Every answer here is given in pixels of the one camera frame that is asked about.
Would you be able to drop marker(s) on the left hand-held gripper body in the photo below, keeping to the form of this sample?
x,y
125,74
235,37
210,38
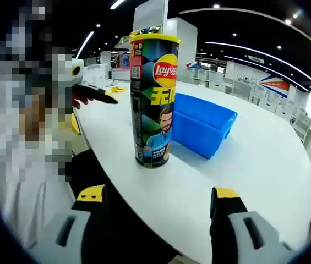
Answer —
x,y
77,71

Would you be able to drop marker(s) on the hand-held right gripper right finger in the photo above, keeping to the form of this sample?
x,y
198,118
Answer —
x,y
237,233

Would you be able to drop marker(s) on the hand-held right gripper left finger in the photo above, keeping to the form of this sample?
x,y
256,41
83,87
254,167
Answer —
x,y
70,236

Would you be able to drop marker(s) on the printed cylindrical chip container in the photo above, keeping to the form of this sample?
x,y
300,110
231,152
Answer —
x,y
149,115

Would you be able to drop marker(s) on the yellow plastic container lid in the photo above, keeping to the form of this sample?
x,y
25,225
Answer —
x,y
155,38

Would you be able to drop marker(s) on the blue plastic box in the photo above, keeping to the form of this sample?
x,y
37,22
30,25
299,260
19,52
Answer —
x,y
199,123

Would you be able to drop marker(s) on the person's left hand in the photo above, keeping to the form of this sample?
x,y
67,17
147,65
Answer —
x,y
80,102

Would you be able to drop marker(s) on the yellow plastic piece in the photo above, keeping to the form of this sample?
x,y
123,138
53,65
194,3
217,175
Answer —
x,y
76,123

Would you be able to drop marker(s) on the white table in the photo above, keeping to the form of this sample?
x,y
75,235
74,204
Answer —
x,y
199,192

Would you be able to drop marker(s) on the person's white shirt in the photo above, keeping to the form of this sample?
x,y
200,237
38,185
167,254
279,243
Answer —
x,y
28,198

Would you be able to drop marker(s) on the row of colourful snack bags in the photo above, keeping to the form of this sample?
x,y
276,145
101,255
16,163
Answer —
x,y
147,30

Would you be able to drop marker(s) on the white display shelf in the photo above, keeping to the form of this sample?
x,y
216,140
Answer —
x,y
149,16

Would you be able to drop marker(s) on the white square pillar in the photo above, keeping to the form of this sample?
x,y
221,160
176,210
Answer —
x,y
184,46

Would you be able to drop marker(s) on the red blue wall poster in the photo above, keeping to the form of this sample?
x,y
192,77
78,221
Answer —
x,y
276,83

